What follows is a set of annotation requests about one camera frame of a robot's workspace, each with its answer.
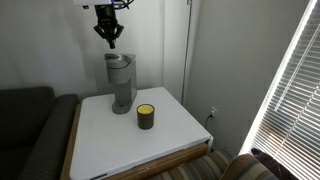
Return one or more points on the grey single-serve coffeemaker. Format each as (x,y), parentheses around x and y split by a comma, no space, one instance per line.
(124,78)

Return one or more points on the dark grey sofa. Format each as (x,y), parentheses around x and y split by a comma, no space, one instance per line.
(30,130)

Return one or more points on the striped fabric sofa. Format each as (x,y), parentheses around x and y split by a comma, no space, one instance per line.
(203,168)

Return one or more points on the thin metal pole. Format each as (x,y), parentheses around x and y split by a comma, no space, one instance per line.
(186,50)

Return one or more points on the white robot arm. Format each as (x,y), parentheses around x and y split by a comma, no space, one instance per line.
(93,2)

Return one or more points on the dark glass yellow candle jar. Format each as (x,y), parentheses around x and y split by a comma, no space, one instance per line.
(145,116)

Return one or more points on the white plastic board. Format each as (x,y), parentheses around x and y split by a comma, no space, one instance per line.
(133,143)

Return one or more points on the white window blinds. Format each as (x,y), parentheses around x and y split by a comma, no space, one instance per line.
(296,110)

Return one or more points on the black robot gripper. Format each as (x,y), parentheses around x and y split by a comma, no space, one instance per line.
(106,16)

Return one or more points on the white wall outlet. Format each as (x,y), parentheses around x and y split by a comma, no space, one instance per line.
(214,111)

